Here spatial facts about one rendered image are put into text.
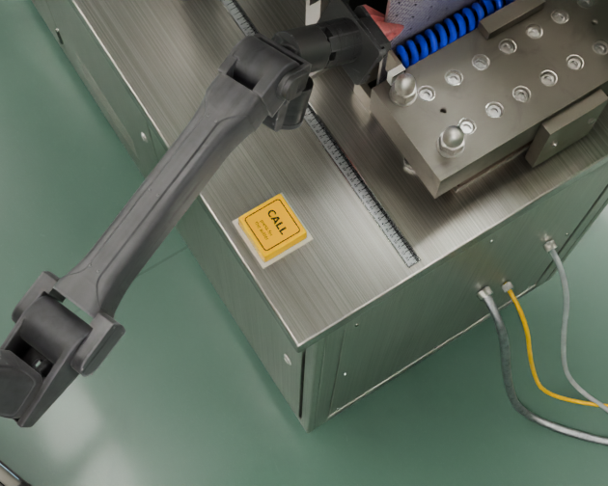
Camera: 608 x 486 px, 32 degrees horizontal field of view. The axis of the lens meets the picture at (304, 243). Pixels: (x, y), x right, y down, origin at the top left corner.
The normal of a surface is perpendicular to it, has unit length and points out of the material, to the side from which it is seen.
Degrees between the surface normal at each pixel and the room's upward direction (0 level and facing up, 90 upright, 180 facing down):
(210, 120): 11
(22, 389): 69
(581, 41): 0
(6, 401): 76
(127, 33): 0
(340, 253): 0
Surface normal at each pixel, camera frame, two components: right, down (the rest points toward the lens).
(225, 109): -0.18, -0.29
